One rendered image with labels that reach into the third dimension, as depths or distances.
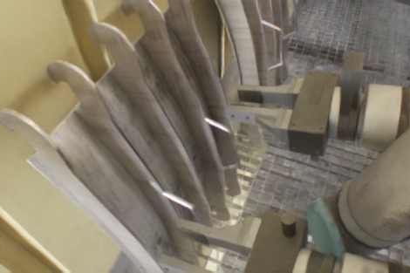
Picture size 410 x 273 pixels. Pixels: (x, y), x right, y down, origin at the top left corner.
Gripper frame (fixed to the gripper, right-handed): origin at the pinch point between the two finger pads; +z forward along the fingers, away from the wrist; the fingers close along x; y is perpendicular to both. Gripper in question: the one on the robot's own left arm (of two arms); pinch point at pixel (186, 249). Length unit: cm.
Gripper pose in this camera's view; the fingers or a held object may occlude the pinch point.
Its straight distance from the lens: 42.5
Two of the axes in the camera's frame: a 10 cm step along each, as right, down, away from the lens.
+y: -2.3, -6.8, -6.9
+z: -8.9, -1.4, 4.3
